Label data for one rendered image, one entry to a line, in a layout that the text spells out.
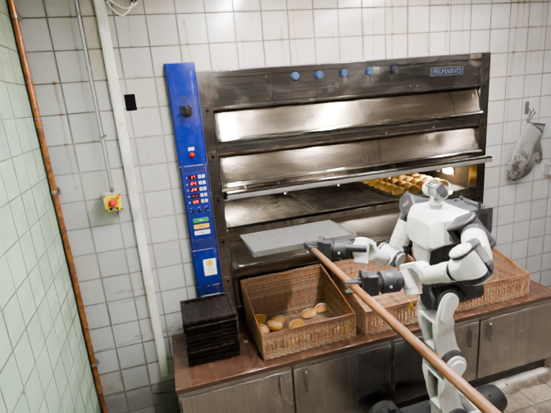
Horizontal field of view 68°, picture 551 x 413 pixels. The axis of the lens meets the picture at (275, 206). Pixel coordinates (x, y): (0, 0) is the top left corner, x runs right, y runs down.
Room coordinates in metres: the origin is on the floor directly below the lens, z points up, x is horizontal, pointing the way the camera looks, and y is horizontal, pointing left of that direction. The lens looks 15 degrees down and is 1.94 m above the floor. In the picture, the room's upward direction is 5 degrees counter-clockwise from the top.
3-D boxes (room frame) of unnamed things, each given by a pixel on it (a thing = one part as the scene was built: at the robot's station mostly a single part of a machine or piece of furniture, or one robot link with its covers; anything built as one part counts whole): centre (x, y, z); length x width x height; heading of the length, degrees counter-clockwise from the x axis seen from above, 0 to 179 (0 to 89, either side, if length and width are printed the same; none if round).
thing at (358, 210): (2.63, -0.56, 1.16); 1.80 x 0.06 x 0.04; 105
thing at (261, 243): (2.10, -0.10, 1.21); 0.55 x 0.36 x 0.03; 105
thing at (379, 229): (2.61, -0.56, 1.02); 1.79 x 0.11 x 0.19; 105
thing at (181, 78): (3.23, 0.69, 1.07); 1.93 x 0.16 x 2.15; 15
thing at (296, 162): (2.61, -0.56, 1.54); 1.79 x 0.11 x 0.19; 105
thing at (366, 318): (2.35, -0.65, 0.72); 0.56 x 0.49 x 0.28; 106
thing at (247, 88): (2.63, -0.56, 1.99); 1.80 x 0.08 x 0.21; 105
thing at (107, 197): (2.18, 0.87, 1.46); 0.10 x 0.07 x 0.10; 105
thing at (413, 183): (3.18, -1.01, 1.21); 0.61 x 0.48 x 0.06; 15
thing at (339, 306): (2.20, -0.07, 0.72); 0.56 x 0.49 x 0.28; 106
